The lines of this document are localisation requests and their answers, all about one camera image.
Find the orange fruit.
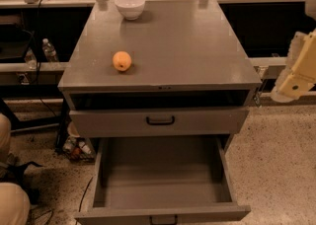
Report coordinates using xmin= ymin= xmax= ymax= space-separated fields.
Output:
xmin=113 ymin=51 xmax=131 ymax=72

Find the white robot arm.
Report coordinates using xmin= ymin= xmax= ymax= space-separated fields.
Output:
xmin=271 ymin=0 xmax=316 ymax=103

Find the grey upper drawer front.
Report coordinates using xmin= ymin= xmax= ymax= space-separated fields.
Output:
xmin=70 ymin=107 xmax=249 ymax=138

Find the grey metal drawer cabinet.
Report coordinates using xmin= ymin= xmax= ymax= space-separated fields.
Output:
xmin=57 ymin=0 xmax=263 ymax=158

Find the open grey lower drawer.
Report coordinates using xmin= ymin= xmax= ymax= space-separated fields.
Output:
xmin=75 ymin=136 xmax=251 ymax=225

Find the white ceramic bowl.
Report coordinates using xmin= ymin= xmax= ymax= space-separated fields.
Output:
xmin=115 ymin=0 xmax=145 ymax=20

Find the clear plastic water bottle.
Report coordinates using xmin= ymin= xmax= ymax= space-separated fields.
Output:
xmin=42 ymin=38 xmax=59 ymax=62

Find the person in beige trousers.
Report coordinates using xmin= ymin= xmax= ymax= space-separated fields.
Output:
xmin=0 ymin=114 xmax=38 ymax=225

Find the wire basket of small items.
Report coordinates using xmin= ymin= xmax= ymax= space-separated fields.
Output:
xmin=62 ymin=122 xmax=96 ymax=162

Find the black floor cable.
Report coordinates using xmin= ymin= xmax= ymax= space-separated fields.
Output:
xmin=77 ymin=176 xmax=95 ymax=213

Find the black power cable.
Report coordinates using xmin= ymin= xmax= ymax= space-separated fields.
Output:
xmin=21 ymin=0 xmax=59 ymax=118

